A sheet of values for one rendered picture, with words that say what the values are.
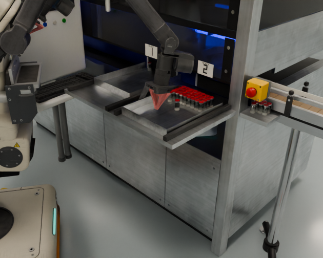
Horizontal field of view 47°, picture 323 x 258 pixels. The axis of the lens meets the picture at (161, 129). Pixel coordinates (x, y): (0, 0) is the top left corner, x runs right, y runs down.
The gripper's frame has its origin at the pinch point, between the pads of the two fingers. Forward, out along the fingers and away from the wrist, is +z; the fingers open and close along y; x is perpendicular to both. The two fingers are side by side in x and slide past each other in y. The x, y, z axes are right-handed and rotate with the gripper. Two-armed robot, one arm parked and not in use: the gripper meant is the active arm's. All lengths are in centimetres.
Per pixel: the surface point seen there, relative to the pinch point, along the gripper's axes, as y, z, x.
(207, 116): 21.5, 3.7, -8.8
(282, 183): 59, 33, -34
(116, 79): 24, 7, 50
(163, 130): 0.7, 7.8, -4.7
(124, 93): 12.2, 6.5, 30.5
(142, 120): 0.9, 8.3, 6.8
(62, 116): 28, 47, 99
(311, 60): 131, -14, -2
